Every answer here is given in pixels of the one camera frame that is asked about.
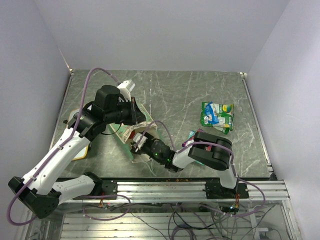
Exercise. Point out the teal white snack packet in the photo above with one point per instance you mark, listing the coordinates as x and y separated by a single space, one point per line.
192 136

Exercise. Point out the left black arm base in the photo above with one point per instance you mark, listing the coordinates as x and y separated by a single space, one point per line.
107 187

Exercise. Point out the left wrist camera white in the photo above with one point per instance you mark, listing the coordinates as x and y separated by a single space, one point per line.
126 87

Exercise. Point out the blue snack packet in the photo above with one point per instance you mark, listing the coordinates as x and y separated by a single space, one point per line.
211 116

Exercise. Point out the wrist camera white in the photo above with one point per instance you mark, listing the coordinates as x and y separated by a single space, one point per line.
138 141
126 87

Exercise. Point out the small whiteboard yellow frame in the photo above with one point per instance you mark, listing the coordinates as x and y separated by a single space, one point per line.
80 152

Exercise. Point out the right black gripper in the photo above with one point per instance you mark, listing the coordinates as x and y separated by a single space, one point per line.
137 150

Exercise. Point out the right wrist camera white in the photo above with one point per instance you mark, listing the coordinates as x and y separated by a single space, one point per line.
138 141

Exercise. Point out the aluminium rail frame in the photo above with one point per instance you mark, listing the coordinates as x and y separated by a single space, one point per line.
167 191

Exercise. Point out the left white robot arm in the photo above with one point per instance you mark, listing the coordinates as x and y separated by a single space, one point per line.
39 189

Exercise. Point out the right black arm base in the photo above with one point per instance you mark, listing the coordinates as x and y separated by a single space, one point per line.
214 190

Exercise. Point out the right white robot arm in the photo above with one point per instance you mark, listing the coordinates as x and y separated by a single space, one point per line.
210 150

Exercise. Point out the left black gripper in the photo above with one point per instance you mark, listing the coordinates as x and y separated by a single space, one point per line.
137 115

